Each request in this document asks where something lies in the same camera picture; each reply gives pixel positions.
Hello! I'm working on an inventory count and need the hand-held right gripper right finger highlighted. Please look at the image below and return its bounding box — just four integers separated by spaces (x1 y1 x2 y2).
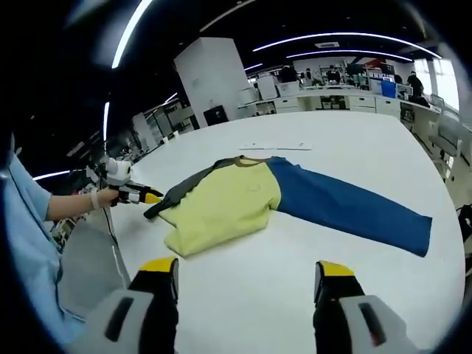
313 260 420 354

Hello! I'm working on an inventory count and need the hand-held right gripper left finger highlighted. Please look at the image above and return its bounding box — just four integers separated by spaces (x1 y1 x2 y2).
73 257 181 354

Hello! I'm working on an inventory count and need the yellow blue grey garment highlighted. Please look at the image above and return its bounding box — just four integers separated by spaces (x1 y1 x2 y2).
142 155 433 258

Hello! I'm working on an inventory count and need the white template strip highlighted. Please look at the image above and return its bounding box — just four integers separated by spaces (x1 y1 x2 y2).
238 142 313 152

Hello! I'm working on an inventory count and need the person's left hand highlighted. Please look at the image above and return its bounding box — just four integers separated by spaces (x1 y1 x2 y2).
97 187 121 209

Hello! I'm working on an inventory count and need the white ceiling light strip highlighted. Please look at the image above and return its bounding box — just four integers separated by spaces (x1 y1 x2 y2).
253 32 443 60
32 170 72 182
286 49 414 62
103 100 111 143
111 0 156 69

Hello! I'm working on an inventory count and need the grey mesh chair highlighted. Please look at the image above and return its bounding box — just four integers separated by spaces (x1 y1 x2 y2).
58 212 131 322

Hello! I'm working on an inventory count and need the black cabinet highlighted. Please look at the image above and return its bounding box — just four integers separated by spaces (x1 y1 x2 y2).
203 105 228 128

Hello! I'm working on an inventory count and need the white square pillar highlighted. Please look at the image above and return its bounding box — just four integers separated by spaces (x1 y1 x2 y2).
173 36 249 128

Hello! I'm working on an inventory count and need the white board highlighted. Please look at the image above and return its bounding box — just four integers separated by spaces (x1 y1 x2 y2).
257 76 278 100

